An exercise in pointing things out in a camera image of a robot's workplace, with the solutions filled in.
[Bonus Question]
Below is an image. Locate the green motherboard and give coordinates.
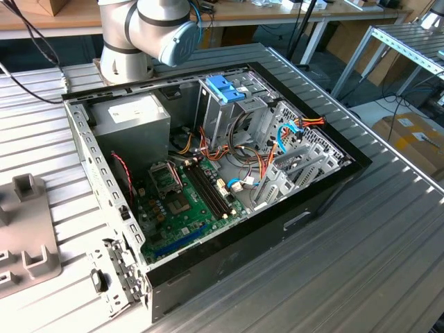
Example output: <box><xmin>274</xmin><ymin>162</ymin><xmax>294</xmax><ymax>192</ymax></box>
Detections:
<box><xmin>133</xmin><ymin>155</ymin><xmax>249</xmax><ymax>265</ymax></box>

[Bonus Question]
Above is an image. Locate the CPU socket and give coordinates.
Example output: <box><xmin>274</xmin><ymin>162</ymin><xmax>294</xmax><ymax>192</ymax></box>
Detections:
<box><xmin>163</xmin><ymin>192</ymin><xmax>192</xmax><ymax>216</ymax></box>

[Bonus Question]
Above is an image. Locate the grey metal optical drive cage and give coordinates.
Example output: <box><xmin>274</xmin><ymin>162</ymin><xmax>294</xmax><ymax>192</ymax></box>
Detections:
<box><xmin>194</xmin><ymin>68</ymin><xmax>278</xmax><ymax>148</ymax></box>

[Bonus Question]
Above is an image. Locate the metal socket cover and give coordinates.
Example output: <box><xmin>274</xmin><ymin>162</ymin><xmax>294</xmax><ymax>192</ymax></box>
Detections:
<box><xmin>148</xmin><ymin>160</ymin><xmax>184</xmax><ymax>195</ymax></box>

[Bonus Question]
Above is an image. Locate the large cardboard box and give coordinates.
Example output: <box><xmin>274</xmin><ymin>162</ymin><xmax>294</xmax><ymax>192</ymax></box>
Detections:
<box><xmin>371</xmin><ymin>111</ymin><xmax>444</xmax><ymax>181</ymax></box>

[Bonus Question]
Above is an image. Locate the blue plastic drive latch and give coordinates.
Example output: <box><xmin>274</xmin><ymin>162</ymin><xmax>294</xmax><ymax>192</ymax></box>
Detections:
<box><xmin>219</xmin><ymin>88</ymin><xmax>249</xmax><ymax>105</ymax></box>
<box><xmin>205</xmin><ymin>76</ymin><xmax>232</xmax><ymax>93</ymax></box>

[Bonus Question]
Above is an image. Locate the orange red yellow power wire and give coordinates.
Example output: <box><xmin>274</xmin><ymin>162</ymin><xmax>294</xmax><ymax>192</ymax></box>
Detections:
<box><xmin>281</xmin><ymin>116</ymin><xmax>327</xmax><ymax>139</ymax></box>

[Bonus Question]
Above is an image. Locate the blue expansion slot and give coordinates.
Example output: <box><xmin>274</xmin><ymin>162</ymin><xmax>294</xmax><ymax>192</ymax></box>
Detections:
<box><xmin>153</xmin><ymin>224</ymin><xmax>210</xmax><ymax>260</ymax></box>

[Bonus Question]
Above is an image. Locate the grey power supply unit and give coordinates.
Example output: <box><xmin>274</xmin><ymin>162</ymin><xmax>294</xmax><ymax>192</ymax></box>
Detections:
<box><xmin>88</xmin><ymin>92</ymin><xmax>172</xmax><ymax>181</ymax></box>

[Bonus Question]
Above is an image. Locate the perforated metal disk bay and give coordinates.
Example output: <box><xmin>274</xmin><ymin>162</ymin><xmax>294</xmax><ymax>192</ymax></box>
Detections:
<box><xmin>251</xmin><ymin>100</ymin><xmax>352</xmax><ymax>212</ymax></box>

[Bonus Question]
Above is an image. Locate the black tripod stand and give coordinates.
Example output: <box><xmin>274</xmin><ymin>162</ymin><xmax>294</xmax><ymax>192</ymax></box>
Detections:
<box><xmin>287</xmin><ymin>0</ymin><xmax>322</xmax><ymax>67</ymax></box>

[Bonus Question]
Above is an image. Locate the long wooden desk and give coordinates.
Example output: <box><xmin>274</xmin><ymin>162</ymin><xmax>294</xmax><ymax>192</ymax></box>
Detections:
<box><xmin>199</xmin><ymin>0</ymin><xmax>416</xmax><ymax>67</ymax></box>

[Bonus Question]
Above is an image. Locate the grey parts rack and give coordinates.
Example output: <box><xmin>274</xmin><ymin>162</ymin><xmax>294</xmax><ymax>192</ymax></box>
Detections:
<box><xmin>0</xmin><ymin>173</ymin><xmax>63</xmax><ymax>300</ymax></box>

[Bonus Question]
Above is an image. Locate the dark RAM slot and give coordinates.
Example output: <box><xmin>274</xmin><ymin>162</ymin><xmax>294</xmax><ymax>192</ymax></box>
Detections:
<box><xmin>185</xmin><ymin>164</ymin><xmax>225</xmax><ymax>220</ymax></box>
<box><xmin>192</xmin><ymin>162</ymin><xmax>232</xmax><ymax>215</ymax></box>

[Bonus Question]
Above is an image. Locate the yellow black wire bunch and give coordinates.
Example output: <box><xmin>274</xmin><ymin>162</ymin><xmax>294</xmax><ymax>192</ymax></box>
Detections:
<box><xmin>177</xmin><ymin>133</ymin><xmax>194</xmax><ymax>155</ymax></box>

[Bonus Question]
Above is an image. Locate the wooden desk with box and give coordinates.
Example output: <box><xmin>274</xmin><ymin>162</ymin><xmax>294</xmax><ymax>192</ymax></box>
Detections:
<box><xmin>0</xmin><ymin>0</ymin><xmax>105</xmax><ymax>41</ymax></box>

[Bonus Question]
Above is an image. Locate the red black fan wire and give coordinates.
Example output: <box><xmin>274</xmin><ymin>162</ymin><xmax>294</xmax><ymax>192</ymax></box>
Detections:
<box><xmin>110</xmin><ymin>150</ymin><xmax>137</xmax><ymax>209</ymax></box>

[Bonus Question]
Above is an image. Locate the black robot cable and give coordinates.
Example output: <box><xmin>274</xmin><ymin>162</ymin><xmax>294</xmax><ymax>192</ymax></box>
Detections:
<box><xmin>0</xmin><ymin>0</ymin><xmax>70</xmax><ymax>105</ymax></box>

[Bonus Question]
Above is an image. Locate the orange yellow wire bundle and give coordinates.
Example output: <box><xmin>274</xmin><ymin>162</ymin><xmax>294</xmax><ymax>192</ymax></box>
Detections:
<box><xmin>198</xmin><ymin>125</ymin><xmax>277</xmax><ymax>190</ymax></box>

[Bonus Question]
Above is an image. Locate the blue data wire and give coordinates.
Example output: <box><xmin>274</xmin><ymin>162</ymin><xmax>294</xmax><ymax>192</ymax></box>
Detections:
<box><xmin>276</xmin><ymin>121</ymin><xmax>306</xmax><ymax>154</ymax></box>

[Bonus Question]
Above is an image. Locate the small cardboard box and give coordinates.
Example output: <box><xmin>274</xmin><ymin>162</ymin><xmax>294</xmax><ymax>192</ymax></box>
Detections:
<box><xmin>36</xmin><ymin>0</ymin><xmax>70</xmax><ymax>17</ymax></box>

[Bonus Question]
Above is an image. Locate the black plastic case latch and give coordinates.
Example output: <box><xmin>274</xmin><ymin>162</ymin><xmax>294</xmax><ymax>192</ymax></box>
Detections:
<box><xmin>89</xmin><ymin>268</ymin><xmax>108</xmax><ymax>293</ymax></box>

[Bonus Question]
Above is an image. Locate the open black PC case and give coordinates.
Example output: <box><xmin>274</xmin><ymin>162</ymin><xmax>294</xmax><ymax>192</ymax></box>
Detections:
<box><xmin>61</xmin><ymin>61</ymin><xmax>373</xmax><ymax>324</ymax></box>

